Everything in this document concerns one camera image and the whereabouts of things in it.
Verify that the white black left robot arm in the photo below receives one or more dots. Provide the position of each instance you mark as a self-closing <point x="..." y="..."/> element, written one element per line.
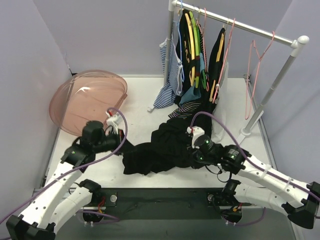
<point x="49" y="210"/>

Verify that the black tank top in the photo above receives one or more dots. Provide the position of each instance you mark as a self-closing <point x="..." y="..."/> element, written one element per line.
<point x="167" y="149"/>

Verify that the yellow hanger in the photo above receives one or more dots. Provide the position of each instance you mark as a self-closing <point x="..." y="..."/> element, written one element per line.
<point x="192" y="62"/>
<point x="215" y="61"/>

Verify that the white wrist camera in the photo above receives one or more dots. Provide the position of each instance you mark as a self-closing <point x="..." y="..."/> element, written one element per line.
<point x="195" y="132"/>
<point x="112" y="121"/>

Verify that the black hanging garment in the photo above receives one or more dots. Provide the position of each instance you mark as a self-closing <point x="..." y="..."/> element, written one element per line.
<point x="206" y="105"/>

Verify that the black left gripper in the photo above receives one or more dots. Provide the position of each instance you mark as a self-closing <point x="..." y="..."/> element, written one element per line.
<point x="119" y="141"/>

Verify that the empty pink wire hanger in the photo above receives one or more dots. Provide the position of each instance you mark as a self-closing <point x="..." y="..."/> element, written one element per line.
<point x="249" y="100"/>

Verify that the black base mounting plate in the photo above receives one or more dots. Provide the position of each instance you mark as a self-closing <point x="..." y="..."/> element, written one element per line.
<point x="147" y="210"/>

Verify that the pink translucent plastic basin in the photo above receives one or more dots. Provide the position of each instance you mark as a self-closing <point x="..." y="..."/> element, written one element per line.
<point x="86" y="96"/>

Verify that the pink hanger with garment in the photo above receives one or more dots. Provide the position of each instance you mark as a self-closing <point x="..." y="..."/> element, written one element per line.
<point x="217" y="84"/>

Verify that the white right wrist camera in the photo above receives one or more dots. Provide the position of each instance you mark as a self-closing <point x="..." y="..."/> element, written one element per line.
<point x="195" y="132"/>

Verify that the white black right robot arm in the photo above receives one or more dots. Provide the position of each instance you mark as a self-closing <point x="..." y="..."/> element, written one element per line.
<point x="298" y="200"/>

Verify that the green hanger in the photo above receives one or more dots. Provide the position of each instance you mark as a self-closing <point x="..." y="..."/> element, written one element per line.
<point x="199" y="75"/>

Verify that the black multicolour striped garment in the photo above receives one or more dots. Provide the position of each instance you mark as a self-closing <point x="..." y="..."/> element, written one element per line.
<point x="186" y="110"/>

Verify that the teal garment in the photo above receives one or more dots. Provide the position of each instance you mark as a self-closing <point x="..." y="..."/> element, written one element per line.
<point x="191" y="94"/>

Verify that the aluminium frame rail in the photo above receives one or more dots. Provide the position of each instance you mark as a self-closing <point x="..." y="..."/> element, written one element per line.
<point x="160" y="197"/>

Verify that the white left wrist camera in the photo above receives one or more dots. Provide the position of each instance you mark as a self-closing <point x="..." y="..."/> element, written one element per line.
<point x="112" y="121"/>

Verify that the light blue hanger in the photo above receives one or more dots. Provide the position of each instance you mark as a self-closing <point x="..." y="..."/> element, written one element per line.
<point x="180" y="13"/>

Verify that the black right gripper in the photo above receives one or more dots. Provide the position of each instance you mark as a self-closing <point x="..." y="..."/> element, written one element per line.
<point x="196" y="153"/>

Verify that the blue white striped top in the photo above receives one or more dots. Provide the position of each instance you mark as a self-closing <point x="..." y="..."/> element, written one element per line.
<point x="173" y="86"/>

